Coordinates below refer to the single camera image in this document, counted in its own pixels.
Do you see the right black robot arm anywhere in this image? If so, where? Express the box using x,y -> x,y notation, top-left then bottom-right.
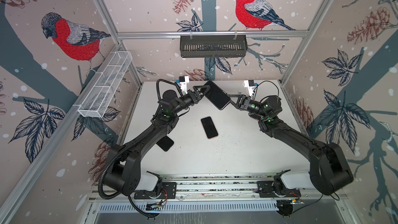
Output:
229,94 -> 354,196

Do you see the right thin black cable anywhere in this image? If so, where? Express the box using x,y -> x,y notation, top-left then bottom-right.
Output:
253,80 -> 280,106

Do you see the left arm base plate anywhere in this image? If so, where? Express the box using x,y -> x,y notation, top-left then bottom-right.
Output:
134,182 -> 177,200

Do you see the black wire wall basket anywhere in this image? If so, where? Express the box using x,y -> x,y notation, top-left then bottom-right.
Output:
180,35 -> 248,58

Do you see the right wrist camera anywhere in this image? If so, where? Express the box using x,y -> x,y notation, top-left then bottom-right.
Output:
243,80 -> 258,97

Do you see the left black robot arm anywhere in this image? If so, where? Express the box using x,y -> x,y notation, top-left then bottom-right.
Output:
98,83 -> 210,200

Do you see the white mesh wall tray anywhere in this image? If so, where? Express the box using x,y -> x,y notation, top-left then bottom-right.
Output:
78,51 -> 132,118

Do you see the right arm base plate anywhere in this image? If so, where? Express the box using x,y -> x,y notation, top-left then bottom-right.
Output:
256,180 -> 301,198

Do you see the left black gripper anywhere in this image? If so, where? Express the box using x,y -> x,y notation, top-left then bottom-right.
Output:
172,86 -> 209,116

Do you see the phone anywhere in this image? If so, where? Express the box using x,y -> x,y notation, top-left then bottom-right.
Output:
201,117 -> 219,139
205,81 -> 231,110

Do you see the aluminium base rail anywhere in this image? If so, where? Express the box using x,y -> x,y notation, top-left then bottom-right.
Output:
86,174 -> 349,201

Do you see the black phone near left arm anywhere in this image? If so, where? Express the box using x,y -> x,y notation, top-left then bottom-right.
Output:
157,136 -> 174,152

